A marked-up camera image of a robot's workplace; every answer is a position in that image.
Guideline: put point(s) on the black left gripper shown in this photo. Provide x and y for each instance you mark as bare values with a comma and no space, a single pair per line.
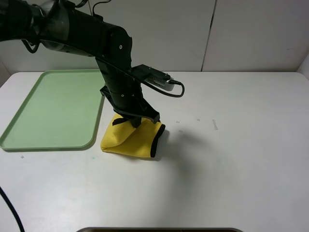
133,106

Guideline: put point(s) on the yellow towel with black trim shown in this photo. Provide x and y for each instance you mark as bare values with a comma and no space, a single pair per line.
124,139

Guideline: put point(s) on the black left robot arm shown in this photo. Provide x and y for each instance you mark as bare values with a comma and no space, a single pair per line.
59,26

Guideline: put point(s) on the light green plastic tray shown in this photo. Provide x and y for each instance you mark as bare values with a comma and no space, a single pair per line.
60,112

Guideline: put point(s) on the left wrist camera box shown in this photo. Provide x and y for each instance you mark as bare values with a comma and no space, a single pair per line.
153,76

